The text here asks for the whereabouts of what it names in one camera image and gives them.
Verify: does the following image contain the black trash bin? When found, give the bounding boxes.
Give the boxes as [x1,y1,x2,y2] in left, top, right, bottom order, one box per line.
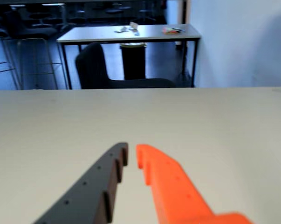
[119,42,147,80]

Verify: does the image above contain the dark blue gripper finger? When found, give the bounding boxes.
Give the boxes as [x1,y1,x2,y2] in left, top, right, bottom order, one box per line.
[34,142,129,224]

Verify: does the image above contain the white papers pile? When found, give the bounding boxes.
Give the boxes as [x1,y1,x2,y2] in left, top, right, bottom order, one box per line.
[114,21,141,37]

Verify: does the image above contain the colourful small items pile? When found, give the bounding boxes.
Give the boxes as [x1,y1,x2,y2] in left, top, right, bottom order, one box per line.
[162,26,186,35]

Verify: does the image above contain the black upholstered chair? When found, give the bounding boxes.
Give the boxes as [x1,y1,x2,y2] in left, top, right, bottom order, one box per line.
[75,42,176,89]

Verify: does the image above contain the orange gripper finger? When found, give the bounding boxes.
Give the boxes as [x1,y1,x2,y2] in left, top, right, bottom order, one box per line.
[136,144,254,224]

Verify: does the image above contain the grey table black frame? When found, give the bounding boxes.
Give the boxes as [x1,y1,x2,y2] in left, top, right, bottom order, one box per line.
[56,24,201,90]

